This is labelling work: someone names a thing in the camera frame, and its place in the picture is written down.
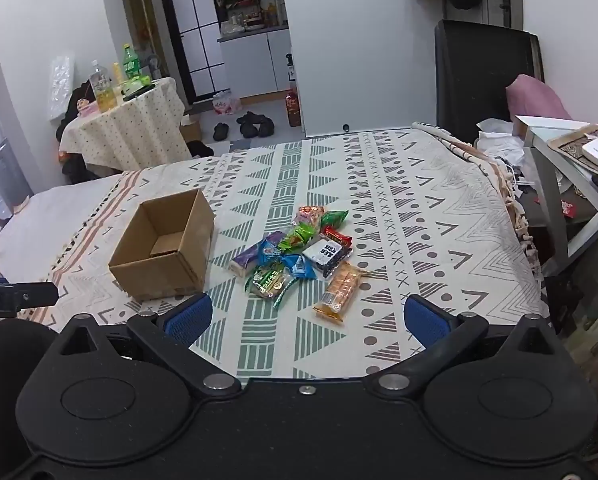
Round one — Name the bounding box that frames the blue snack packet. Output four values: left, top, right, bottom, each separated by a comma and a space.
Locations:
256, 239, 291, 272
283, 254, 318, 282

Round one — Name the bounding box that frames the green snack packet with picture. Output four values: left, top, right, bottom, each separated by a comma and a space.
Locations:
278, 224, 323, 252

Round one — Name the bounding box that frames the green yellow snack packet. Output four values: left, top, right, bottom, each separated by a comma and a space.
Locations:
247, 264, 298, 309

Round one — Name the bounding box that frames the clear bottle with yellow liquid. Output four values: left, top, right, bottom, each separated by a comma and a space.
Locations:
88, 59, 118, 114

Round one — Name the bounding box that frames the pink packaged pack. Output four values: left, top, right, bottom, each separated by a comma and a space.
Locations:
211, 90, 241, 115

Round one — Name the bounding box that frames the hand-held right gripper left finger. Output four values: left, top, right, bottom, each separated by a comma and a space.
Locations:
54, 293, 243, 399

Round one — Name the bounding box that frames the clear plastic bag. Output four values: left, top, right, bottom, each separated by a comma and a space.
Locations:
46, 54, 76, 122

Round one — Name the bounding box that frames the white side table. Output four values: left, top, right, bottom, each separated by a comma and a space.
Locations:
513, 114, 598, 277

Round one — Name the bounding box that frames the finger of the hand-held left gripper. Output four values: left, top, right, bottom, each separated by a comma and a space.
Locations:
18, 282, 60, 307

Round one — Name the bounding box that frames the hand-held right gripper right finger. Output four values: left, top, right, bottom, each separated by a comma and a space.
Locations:
364, 293, 556, 401

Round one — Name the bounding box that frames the white kitchen cabinet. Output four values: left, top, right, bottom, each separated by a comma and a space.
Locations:
218, 27, 293, 102

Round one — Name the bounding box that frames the clear biscuit stick packet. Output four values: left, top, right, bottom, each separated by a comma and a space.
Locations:
312, 260, 371, 324

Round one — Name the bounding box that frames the round table with dotted cloth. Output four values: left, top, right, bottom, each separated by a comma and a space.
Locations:
58, 77, 193, 174

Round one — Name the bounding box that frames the grey storage bin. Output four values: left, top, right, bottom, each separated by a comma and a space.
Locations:
0, 139, 34, 222

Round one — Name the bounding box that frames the dark green candy packet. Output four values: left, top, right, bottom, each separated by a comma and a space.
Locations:
321, 208, 350, 231

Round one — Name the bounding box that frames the brown cardboard box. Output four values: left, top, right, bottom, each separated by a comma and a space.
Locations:
108, 188, 216, 303

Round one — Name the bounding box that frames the green soda bottle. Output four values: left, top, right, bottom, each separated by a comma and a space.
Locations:
122, 43, 143, 81

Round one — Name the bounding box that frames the black chair back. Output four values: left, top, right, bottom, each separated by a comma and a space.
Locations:
434, 19, 545, 132

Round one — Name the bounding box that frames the black framed glass door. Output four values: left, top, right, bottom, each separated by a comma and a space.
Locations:
154, 0, 281, 104

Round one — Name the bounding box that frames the white clothes pile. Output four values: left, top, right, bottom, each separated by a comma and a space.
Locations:
474, 118, 527, 173

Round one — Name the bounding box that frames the black and white snack packet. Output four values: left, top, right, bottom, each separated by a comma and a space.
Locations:
302, 238, 355, 279

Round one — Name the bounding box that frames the patterned bed blanket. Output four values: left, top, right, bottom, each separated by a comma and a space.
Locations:
16, 121, 550, 381

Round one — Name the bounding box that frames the small cardboard carton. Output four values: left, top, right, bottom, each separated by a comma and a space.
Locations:
179, 115, 203, 145

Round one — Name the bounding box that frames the pink cushion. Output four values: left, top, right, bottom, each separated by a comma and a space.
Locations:
504, 73, 573, 122

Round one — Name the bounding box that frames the orange red snack packet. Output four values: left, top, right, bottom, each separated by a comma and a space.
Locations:
293, 204, 328, 229

